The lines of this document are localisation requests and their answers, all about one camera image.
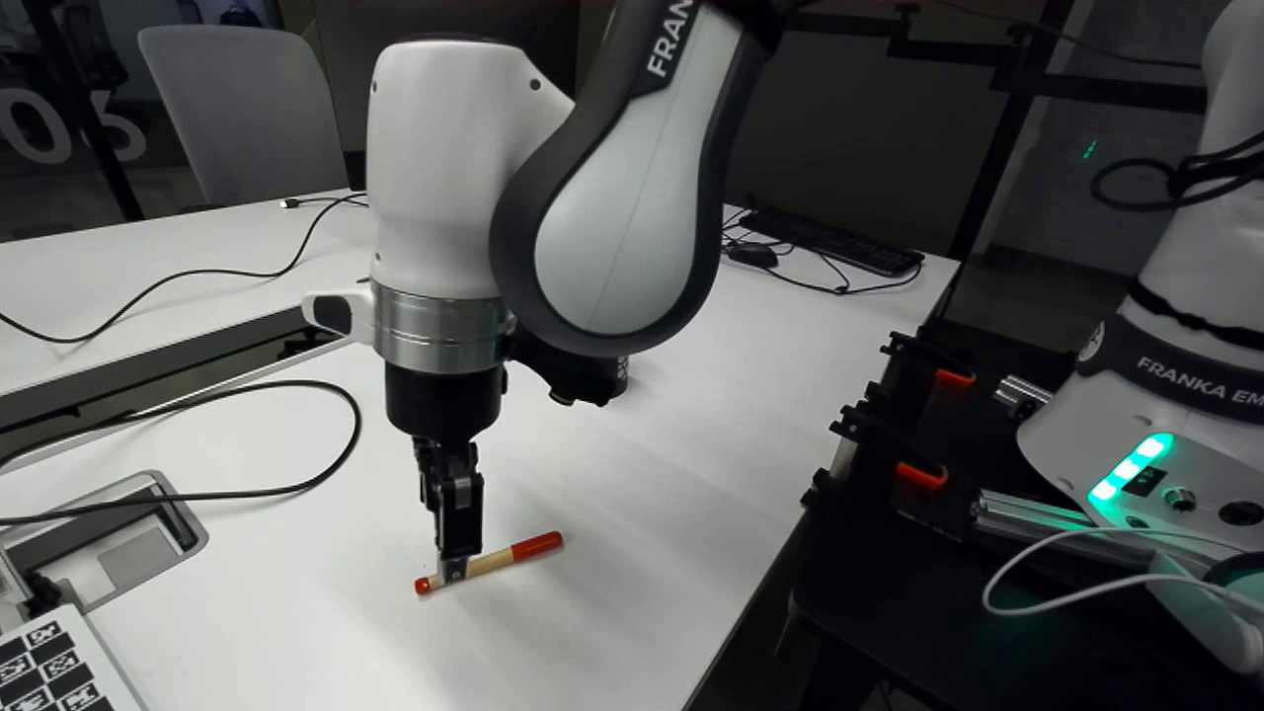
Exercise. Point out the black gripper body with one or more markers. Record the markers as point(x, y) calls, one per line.
point(446, 400)

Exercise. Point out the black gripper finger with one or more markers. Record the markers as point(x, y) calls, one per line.
point(441, 493)
point(470, 493)

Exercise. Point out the red and tan pen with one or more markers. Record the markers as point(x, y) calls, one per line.
point(520, 550)

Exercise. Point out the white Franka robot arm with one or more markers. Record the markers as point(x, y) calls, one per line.
point(447, 158)

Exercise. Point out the grey office chair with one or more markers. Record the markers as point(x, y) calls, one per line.
point(251, 110)

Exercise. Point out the silver laptop with black keys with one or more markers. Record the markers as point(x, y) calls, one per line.
point(53, 666)

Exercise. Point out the black power strip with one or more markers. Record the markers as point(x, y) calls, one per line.
point(843, 243)

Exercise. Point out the black table divider rail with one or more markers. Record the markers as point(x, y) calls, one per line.
point(160, 370)

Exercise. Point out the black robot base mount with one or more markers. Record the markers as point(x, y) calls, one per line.
point(951, 429)

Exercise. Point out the black camera stand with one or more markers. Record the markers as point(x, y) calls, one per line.
point(996, 144)

